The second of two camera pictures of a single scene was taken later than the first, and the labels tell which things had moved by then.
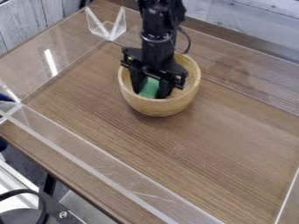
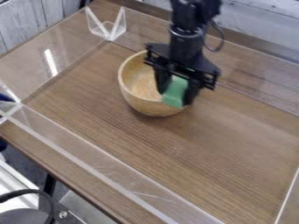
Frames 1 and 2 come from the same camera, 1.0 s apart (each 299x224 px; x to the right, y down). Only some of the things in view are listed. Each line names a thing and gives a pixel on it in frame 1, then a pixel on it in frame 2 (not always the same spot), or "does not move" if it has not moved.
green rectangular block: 151,87 -> 175,92
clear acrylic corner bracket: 107,30 does not move
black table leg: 49,185 does not move
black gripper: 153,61 -> 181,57
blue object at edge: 4,97 does not move
